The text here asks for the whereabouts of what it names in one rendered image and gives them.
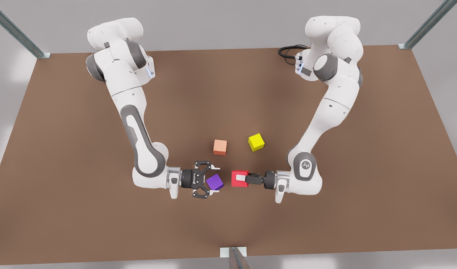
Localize red wooden cube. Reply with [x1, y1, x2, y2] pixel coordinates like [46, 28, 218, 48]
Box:
[231, 170, 249, 188]

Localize purple wooden cube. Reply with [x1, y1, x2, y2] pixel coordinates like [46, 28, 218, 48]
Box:
[206, 173, 224, 191]

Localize orange wooden cube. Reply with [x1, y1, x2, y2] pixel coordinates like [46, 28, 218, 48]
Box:
[213, 139, 228, 156]

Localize yellow wooden cube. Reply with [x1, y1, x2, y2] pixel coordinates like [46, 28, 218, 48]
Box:
[248, 133, 266, 152]

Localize silver frame post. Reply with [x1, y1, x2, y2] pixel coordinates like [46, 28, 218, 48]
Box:
[220, 247, 252, 269]
[0, 0, 51, 59]
[398, 0, 457, 50]

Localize black cable loop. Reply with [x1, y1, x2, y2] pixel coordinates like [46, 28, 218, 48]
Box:
[278, 44, 308, 66]

